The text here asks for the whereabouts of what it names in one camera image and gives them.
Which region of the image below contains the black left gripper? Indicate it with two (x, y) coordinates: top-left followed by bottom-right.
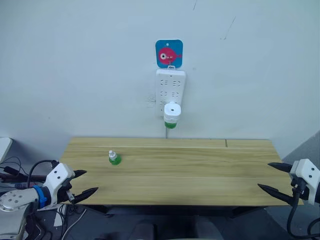
(55, 169), (99, 205)

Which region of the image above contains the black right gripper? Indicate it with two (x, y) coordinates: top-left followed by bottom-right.
(257, 162), (310, 205)

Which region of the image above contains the green liquid bottle white cap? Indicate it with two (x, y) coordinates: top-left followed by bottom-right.
(107, 149), (123, 167)

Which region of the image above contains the green liquid bottle in heater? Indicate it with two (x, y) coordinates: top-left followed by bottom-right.
(163, 120), (179, 131)

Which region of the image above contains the white mosquito repellent heater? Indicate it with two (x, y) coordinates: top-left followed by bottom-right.
(163, 101), (182, 124)

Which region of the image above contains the white board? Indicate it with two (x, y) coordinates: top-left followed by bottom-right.
(0, 137), (13, 163)

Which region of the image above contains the wooden table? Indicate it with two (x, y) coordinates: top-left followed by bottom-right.
(59, 136), (305, 207)

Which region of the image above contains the white power strip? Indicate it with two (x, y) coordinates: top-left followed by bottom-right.
(155, 69), (187, 119)

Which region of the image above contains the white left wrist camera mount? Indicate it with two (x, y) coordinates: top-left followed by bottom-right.
(42, 162), (76, 209)

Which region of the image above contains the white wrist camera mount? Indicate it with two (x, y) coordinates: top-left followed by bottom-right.
(42, 162), (76, 209)
(289, 158), (320, 205)

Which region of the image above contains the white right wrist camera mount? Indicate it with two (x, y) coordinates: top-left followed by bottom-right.
(289, 158), (320, 205)

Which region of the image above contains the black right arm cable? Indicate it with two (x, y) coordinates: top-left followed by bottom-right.
(286, 183), (320, 239)

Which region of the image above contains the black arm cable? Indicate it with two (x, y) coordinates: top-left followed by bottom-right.
(286, 183), (320, 239)
(26, 159), (60, 187)

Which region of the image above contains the white floor cable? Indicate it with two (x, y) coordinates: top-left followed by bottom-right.
(61, 207), (88, 240)

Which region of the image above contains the blue wrist strap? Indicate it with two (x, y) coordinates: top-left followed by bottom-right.
(32, 184), (49, 209)

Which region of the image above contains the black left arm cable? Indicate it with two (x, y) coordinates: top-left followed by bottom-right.
(26, 159), (60, 187)

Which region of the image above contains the black floor cable bundle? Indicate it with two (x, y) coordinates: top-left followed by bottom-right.
(0, 156), (48, 191)

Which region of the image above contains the black table frame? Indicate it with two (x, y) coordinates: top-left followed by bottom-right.
(73, 204), (267, 220)

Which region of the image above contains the blue fish wall hook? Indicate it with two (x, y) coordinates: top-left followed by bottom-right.
(155, 39), (185, 71)

